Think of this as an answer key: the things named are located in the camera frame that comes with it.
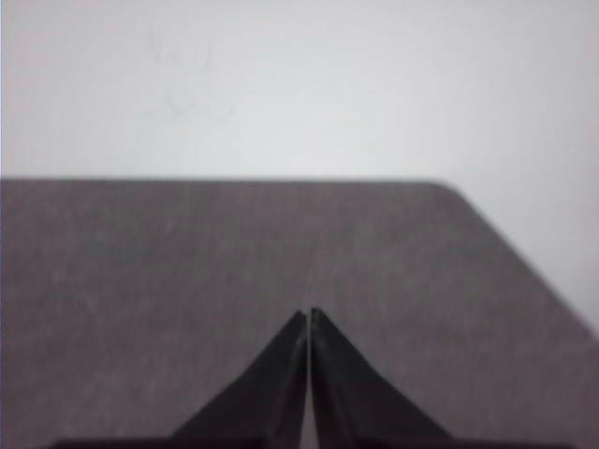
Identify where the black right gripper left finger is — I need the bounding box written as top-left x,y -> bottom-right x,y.
170,309 -> 308,449

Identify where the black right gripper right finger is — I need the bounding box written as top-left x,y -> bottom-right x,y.
310,308 -> 454,448

